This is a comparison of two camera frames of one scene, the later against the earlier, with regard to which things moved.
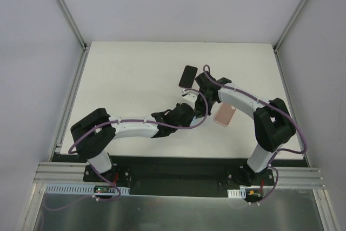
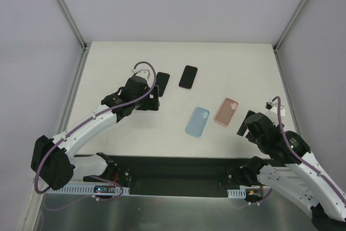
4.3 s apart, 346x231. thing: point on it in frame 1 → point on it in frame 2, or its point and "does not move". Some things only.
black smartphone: (188, 77) does not move
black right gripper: (205, 97) → (244, 129)
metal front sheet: (281, 210) does not move
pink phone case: (225, 113) does not move
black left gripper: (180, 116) → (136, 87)
